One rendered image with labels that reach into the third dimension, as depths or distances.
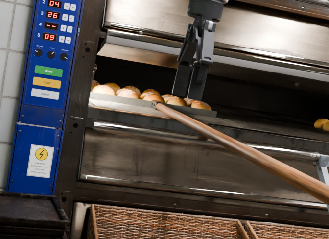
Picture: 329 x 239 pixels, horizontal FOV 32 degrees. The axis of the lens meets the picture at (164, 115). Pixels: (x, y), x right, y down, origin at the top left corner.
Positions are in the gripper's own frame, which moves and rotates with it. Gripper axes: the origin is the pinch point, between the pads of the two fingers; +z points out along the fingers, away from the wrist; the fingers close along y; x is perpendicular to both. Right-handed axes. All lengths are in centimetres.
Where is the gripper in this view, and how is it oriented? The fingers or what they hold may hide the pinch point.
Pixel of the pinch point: (186, 92)
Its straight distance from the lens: 127.3
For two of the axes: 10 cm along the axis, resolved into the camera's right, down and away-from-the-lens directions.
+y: 2.2, 1.0, -9.7
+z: -2.2, 9.7, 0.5
